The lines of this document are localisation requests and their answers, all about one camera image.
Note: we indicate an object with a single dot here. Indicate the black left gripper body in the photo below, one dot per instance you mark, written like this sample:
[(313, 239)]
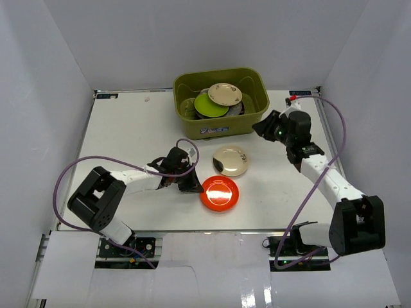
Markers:
[(187, 179)]

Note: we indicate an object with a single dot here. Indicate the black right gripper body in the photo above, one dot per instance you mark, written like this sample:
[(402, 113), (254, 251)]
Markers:
[(280, 131)]

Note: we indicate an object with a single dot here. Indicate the grey reindeer plate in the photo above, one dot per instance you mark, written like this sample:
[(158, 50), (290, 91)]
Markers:
[(232, 111)]

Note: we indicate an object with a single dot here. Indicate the orange plate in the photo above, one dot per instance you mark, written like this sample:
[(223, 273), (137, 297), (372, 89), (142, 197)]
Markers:
[(220, 193)]

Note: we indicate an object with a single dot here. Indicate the cream plate with small motifs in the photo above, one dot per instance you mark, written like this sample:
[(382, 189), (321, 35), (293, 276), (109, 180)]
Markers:
[(225, 94)]

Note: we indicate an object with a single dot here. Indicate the lime green plate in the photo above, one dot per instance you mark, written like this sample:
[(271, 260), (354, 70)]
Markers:
[(208, 108)]

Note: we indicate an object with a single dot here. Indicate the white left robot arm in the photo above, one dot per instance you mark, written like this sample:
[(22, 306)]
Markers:
[(97, 199)]

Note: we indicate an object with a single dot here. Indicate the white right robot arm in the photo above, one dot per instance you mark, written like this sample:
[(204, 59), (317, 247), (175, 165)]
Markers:
[(358, 221)]

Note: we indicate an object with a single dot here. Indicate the olive green plastic bin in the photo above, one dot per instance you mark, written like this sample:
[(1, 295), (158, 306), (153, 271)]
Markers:
[(187, 87)]

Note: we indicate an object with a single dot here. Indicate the right blue table label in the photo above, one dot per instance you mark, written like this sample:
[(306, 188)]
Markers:
[(300, 92)]

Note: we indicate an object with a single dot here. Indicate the blue table label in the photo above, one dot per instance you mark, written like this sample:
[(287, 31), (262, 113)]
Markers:
[(300, 92), (107, 96)]

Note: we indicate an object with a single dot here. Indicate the cream plate with black patch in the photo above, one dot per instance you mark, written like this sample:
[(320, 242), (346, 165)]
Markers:
[(231, 160)]

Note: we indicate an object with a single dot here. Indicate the left blue table label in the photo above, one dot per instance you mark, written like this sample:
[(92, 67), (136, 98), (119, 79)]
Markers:
[(107, 96)]

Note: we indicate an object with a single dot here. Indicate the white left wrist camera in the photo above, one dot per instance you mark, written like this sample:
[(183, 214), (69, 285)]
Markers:
[(192, 153)]

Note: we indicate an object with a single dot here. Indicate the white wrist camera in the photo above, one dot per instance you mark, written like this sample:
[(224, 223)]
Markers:
[(192, 153), (292, 104)]

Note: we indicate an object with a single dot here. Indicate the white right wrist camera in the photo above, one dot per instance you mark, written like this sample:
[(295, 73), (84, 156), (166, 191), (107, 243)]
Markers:
[(292, 104)]

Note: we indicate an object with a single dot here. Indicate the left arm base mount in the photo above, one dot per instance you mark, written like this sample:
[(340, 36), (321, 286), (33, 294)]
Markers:
[(141, 255)]

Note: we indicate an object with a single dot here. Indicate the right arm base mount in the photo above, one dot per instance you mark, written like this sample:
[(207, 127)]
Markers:
[(293, 249)]

